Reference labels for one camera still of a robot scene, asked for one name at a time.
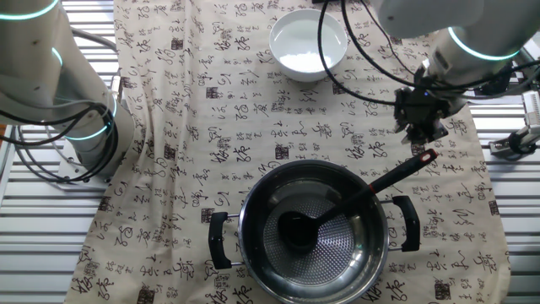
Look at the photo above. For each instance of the white ceramic bowl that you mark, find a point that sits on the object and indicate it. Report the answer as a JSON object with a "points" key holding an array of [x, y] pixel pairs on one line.
{"points": [[308, 46]]}

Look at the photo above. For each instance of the black silver camera mount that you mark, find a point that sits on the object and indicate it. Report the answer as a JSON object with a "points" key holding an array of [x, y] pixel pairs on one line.
{"points": [[521, 143]]}

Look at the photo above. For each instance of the beige calligraphy print tablecloth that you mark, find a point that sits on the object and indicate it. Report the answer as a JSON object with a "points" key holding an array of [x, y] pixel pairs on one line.
{"points": [[211, 126]]}

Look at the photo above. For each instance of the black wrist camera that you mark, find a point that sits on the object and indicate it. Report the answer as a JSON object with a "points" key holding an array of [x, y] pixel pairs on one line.
{"points": [[493, 86]]}

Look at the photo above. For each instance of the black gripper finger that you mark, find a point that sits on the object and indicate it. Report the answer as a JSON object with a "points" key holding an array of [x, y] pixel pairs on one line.
{"points": [[403, 127], [428, 131]]}

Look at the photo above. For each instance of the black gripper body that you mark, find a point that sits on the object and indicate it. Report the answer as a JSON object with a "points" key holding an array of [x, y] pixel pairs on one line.
{"points": [[417, 107]]}

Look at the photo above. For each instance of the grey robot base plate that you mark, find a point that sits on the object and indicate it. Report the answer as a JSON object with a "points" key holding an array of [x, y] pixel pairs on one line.
{"points": [[71, 176]]}

